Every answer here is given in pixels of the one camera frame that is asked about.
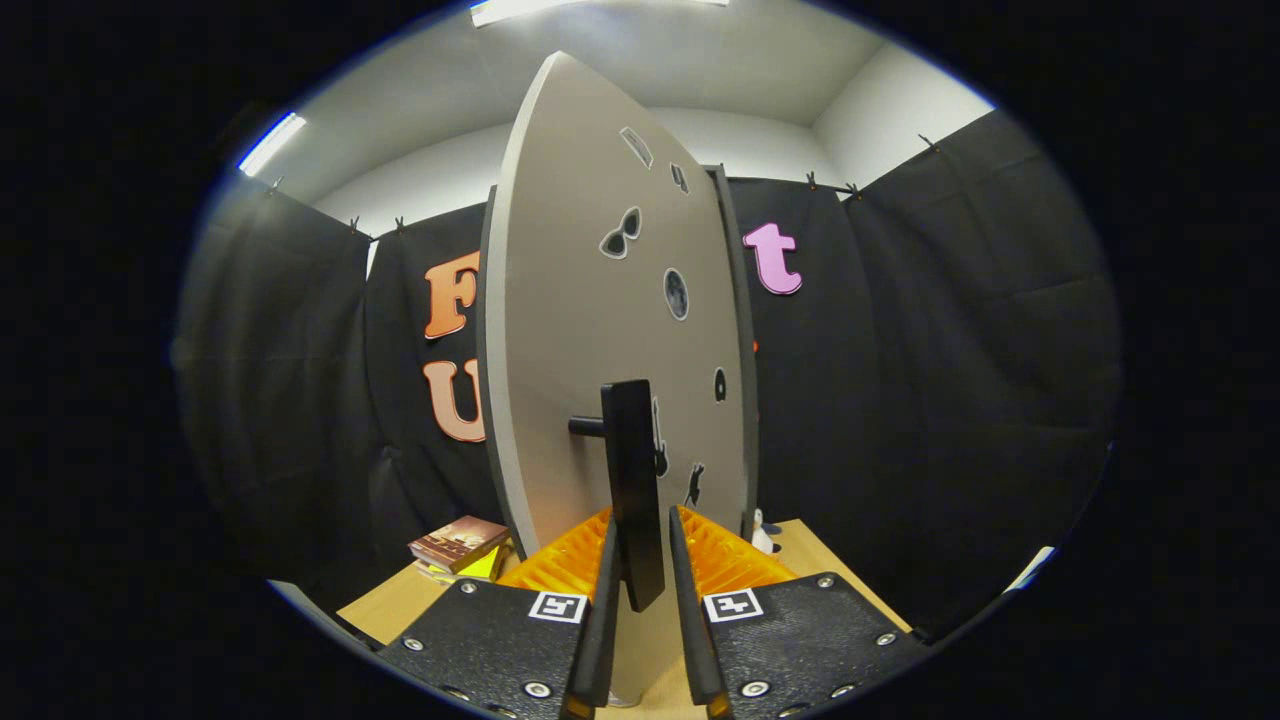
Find dark grey shoe cabinet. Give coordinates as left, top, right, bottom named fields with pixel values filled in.
left=705, top=165, right=761, bottom=541

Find brown book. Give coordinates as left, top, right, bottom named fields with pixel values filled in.
left=408, top=515, right=511, bottom=574

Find white flat object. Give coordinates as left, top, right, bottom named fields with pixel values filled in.
left=1005, top=545, right=1056, bottom=593

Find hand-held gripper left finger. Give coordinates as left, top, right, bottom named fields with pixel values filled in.
left=375, top=505, right=623, bottom=720

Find narrow ceiling light strip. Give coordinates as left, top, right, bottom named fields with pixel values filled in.
left=237, top=111, right=307, bottom=177

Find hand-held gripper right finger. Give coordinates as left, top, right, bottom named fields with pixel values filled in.
left=668, top=505, right=926, bottom=720

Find yellow book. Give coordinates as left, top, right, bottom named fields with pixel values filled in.
left=450, top=545, right=513, bottom=584

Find black backdrop cloth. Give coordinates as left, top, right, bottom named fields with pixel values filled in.
left=175, top=108, right=1121, bottom=641

